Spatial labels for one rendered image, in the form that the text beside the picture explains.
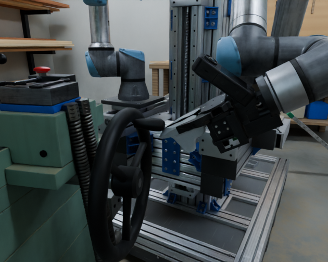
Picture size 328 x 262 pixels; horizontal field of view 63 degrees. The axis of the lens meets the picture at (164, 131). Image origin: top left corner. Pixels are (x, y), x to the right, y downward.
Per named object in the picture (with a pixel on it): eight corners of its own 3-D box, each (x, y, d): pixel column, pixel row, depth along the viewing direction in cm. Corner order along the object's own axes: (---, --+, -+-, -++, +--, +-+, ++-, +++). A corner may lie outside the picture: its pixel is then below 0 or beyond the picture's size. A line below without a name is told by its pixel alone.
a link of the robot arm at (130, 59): (147, 78, 123) (146, 48, 119) (117, 79, 121) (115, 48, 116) (144, 76, 134) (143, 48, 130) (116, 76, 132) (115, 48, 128)
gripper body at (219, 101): (216, 156, 46) (287, 128, 42) (193, 113, 45) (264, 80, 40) (219, 138, 53) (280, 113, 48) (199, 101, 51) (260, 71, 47)
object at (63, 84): (53, 114, 42) (49, 78, 41) (-6, 110, 45) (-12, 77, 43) (91, 99, 55) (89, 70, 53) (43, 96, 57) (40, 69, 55)
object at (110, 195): (113, 220, 84) (112, 198, 81) (77, 215, 86) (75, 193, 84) (123, 205, 92) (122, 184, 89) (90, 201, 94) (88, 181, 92)
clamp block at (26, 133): (60, 169, 44) (53, 116, 41) (-10, 162, 46) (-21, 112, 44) (100, 140, 57) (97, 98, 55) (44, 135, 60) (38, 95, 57)
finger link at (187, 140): (168, 164, 50) (213, 146, 47) (152, 138, 49) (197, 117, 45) (172, 156, 53) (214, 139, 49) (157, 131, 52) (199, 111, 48)
